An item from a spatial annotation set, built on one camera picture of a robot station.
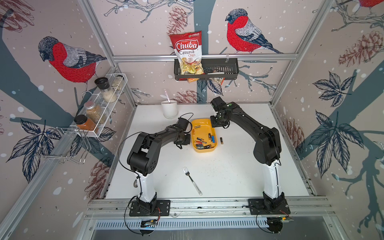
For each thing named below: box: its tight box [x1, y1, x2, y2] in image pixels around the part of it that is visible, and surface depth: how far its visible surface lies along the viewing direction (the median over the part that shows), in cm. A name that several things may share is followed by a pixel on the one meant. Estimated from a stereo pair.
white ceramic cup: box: [161, 100, 178, 119], surface depth 109 cm
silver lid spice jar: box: [83, 101, 106, 124], surface depth 66 cm
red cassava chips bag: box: [169, 30, 205, 75], surface depth 85 cm
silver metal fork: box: [182, 166, 203, 196], surface depth 83 cm
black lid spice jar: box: [94, 77, 117, 103], surface depth 76 cm
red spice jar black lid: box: [74, 114, 97, 131], surface depth 62 cm
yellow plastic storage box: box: [191, 118, 218, 153], surface depth 100 cm
